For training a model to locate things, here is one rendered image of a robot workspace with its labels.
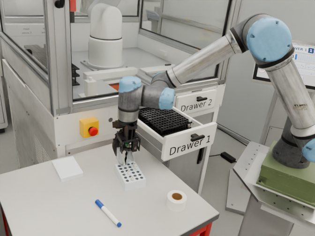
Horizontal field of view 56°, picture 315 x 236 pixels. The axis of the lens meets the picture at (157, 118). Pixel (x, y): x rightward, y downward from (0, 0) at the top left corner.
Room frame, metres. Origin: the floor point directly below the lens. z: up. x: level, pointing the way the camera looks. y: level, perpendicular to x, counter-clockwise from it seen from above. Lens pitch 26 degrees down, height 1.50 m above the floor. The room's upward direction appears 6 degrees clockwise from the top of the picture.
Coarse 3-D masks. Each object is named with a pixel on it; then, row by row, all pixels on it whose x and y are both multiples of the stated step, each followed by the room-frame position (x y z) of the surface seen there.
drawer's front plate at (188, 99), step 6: (210, 90) 1.57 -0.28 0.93; (216, 90) 1.59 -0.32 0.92; (180, 96) 1.43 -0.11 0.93; (186, 96) 1.45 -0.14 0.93; (192, 96) 1.48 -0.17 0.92; (204, 96) 1.54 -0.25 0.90; (210, 96) 1.57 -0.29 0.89; (180, 102) 1.43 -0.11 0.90; (186, 102) 1.45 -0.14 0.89; (192, 102) 1.48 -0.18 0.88; (198, 102) 1.51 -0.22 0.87; (180, 108) 1.43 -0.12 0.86; (186, 108) 1.46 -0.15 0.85; (198, 108) 1.52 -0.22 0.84; (204, 108) 1.55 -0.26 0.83
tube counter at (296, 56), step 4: (292, 56) 1.85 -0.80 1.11; (296, 56) 1.85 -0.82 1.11; (300, 56) 1.84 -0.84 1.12; (304, 56) 1.84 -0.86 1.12; (308, 56) 1.84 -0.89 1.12; (312, 56) 1.84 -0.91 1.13; (300, 60) 1.82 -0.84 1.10; (304, 60) 1.82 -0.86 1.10; (308, 60) 1.82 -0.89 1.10; (312, 60) 1.82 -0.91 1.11
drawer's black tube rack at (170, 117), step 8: (144, 112) 1.25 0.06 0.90; (152, 112) 1.27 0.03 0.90; (160, 112) 1.27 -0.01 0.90; (168, 112) 1.28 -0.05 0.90; (176, 112) 1.29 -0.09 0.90; (144, 120) 1.22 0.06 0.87; (152, 120) 1.18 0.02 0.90; (160, 120) 1.20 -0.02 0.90; (168, 120) 1.20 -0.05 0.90; (176, 120) 1.20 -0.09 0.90; (184, 120) 1.22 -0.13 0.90; (152, 128) 1.16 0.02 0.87; (176, 128) 1.18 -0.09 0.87; (184, 128) 1.20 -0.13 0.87
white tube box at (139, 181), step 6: (132, 162) 0.98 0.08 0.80; (120, 168) 0.94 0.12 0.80; (126, 168) 0.95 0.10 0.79; (132, 168) 0.95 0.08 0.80; (138, 168) 0.95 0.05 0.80; (120, 174) 0.90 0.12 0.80; (126, 174) 0.90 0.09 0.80; (132, 174) 0.91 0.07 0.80; (138, 174) 0.91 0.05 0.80; (120, 180) 0.89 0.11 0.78; (126, 180) 0.87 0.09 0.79; (138, 180) 0.87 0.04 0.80; (144, 180) 0.88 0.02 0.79; (126, 186) 0.85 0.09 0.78; (132, 186) 0.86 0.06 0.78; (138, 186) 0.87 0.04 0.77; (144, 186) 0.89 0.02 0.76
